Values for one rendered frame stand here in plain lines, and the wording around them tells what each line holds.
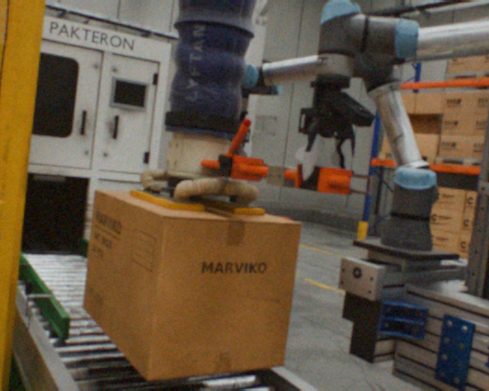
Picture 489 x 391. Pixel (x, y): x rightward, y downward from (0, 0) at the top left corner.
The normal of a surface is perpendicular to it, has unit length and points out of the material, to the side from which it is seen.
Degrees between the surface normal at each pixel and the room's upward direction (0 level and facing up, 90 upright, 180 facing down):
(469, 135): 90
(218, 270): 90
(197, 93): 75
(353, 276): 90
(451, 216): 88
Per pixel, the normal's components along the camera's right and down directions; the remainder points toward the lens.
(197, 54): -0.08, -0.26
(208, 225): 0.51, 0.11
